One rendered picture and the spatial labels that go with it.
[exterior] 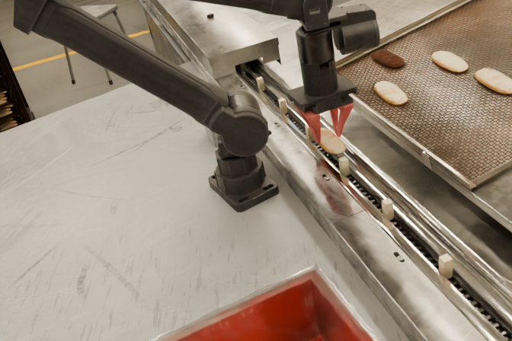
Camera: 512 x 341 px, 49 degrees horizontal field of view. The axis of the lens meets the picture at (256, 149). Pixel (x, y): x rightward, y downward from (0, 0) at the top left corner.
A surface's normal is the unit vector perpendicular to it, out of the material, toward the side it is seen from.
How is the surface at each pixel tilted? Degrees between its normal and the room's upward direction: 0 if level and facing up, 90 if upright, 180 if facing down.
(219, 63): 90
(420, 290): 0
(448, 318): 0
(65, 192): 0
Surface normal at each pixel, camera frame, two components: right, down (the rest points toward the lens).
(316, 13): 0.15, 0.48
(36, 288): -0.18, -0.84
